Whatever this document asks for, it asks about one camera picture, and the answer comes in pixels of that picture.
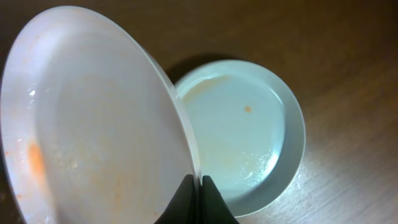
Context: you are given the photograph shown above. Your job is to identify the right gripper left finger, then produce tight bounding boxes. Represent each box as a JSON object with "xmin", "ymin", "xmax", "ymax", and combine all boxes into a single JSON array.
[{"xmin": 155, "ymin": 174, "xmax": 197, "ymax": 224}]

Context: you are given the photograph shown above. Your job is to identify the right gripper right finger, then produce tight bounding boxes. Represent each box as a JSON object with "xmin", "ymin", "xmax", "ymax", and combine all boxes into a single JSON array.
[{"xmin": 200, "ymin": 175, "xmax": 239, "ymax": 224}]

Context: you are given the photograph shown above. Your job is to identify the pinkish white plate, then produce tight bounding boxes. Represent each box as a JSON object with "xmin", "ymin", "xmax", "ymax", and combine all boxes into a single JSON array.
[{"xmin": 1, "ymin": 6, "xmax": 199, "ymax": 223}]

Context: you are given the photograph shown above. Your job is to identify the light blue plate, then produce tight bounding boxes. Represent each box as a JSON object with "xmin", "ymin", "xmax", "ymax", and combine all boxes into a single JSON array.
[{"xmin": 175, "ymin": 60, "xmax": 306, "ymax": 217}]

